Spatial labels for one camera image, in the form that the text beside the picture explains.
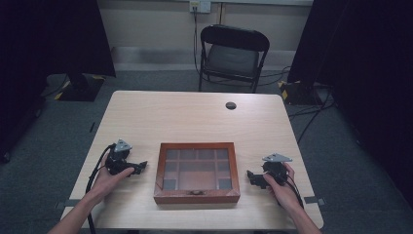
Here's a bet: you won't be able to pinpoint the white wall socket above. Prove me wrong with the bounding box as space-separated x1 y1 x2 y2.
189 0 212 15

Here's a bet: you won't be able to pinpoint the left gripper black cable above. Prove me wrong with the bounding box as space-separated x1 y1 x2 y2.
85 143 117 234

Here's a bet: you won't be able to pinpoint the black curtain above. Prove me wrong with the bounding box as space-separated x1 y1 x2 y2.
0 0 117 164
286 0 413 209

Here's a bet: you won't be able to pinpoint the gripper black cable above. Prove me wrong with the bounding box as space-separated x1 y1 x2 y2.
274 169 305 210
85 143 117 234

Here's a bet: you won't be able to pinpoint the wooden glass-lid display box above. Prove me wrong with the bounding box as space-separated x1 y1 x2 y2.
153 141 242 205

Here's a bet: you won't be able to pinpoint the person's left hand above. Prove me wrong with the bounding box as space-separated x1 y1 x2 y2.
89 154 135 206

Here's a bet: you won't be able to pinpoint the black wall cable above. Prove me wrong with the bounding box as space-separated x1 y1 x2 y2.
192 7 201 74

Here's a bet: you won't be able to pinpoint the black floor cables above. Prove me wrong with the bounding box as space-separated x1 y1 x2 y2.
259 65 336 144

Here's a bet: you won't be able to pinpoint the person's right hand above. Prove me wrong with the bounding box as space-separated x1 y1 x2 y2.
262 162 304 213

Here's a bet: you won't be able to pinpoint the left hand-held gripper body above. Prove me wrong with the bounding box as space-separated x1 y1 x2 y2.
105 138 137 176

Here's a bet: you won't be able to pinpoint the black folding chair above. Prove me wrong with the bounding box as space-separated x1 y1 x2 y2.
198 23 271 95

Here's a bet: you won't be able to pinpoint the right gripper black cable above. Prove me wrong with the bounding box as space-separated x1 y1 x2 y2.
274 169 305 210

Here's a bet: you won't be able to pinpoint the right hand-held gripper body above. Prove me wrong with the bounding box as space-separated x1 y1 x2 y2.
261 153 293 187

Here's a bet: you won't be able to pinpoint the black stand base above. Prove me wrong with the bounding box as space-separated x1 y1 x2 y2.
54 73 107 102
278 79 329 106

